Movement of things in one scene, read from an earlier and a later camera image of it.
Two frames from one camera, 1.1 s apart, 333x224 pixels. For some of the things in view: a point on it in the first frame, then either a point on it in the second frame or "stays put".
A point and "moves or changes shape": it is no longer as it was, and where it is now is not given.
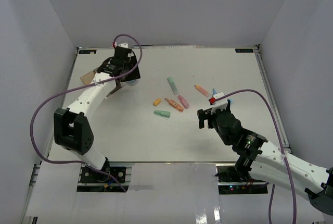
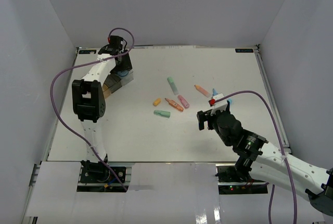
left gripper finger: [135, 75] to [123, 63]
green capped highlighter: [173, 86] stays put
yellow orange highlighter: [200, 89] stays put
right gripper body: [227, 142] stays put
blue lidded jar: [132, 82] moves or changes shape
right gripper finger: [203, 114] stays put
